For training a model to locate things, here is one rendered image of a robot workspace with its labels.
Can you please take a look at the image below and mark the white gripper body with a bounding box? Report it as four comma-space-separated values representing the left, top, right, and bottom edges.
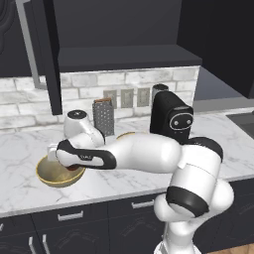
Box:
47, 143, 61, 163

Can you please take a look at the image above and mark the gold bowl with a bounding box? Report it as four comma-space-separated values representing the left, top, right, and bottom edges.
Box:
35, 154, 86, 189
115, 131, 138, 141

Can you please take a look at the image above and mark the grey box grater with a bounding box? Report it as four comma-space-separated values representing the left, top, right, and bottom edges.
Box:
91, 97, 116, 138

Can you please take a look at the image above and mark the dark drawer front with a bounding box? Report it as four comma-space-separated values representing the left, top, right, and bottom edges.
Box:
0, 213, 34, 236
30, 201, 109, 231
107, 192, 167, 220

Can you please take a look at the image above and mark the dark lower cupboard door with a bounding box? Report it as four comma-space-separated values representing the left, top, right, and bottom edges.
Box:
35, 221, 111, 254
108, 212, 168, 254
0, 231, 36, 254

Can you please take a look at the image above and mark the dark open cupboard door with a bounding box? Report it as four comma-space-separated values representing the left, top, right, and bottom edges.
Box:
30, 0, 64, 116

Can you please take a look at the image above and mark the black coffee machine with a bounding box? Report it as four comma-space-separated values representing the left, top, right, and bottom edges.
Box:
149, 83, 194, 146

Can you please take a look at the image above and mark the dark closed upper cupboard door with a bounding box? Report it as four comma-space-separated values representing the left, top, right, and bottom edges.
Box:
0, 0, 34, 79

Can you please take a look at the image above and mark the dark lower cabinet run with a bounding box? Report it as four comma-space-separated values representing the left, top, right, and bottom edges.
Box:
192, 178, 254, 254

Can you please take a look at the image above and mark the dark tall cabinet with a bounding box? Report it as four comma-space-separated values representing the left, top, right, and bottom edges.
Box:
176, 0, 254, 99

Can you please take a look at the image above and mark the grey wall outlet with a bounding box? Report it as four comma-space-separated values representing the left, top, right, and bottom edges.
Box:
120, 87, 135, 109
136, 86, 151, 108
102, 89, 118, 110

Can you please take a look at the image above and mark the grey lower door handle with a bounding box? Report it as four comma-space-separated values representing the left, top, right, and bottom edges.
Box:
28, 235, 37, 254
42, 233, 52, 254

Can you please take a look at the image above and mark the grey cupboard door handle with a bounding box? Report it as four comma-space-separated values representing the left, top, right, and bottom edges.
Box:
14, 0, 48, 91

